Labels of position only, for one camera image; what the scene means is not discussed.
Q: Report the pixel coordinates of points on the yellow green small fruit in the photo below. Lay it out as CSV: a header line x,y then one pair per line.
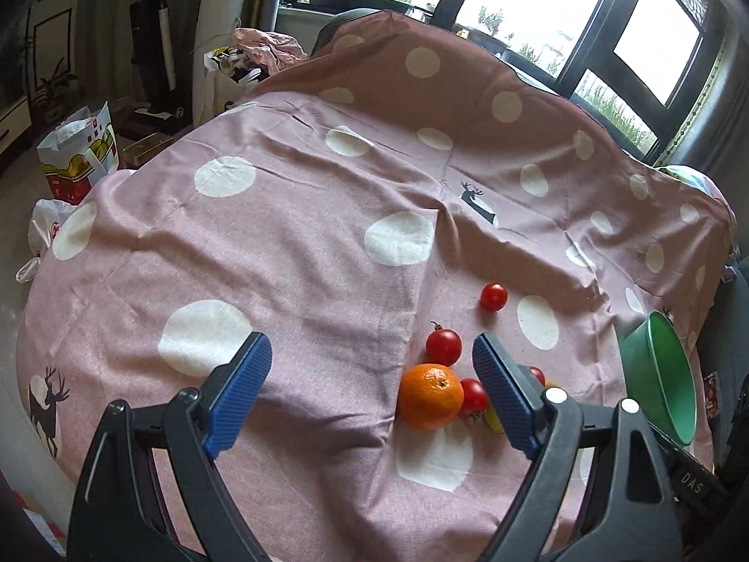
x,y
491,418

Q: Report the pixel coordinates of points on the large orange mandarin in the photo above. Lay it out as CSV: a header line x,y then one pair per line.
x,y
430,396

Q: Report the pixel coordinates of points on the black upright vacuum cleaner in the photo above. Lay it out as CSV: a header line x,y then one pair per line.
x,y
154,58

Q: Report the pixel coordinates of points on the red cherry tomato with stem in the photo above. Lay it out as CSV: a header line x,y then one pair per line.
x,y
443,346

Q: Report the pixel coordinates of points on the red yellow paper shopping bag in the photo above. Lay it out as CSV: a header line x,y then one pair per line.
x,y
78,153

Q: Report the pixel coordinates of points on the white plastic bag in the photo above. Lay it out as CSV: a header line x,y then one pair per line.
x,y
48,216

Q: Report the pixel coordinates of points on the green plastic bowl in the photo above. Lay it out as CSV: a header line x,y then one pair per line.
x,y
659,379

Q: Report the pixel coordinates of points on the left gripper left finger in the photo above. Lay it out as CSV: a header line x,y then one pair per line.
x,y
119,511

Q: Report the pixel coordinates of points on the black planter box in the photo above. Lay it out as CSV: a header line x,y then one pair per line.
x,y
341,6

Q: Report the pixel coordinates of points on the white bag with items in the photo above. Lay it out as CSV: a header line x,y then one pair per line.
x,y
228,75

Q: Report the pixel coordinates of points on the pink polka dot tablecloth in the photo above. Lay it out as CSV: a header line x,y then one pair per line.
x,y
351,201

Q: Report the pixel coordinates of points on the black window frame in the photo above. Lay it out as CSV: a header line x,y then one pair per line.
x,y
638,66

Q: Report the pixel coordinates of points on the pink crumpled cloth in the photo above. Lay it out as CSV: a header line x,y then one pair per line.
x,y
272,50

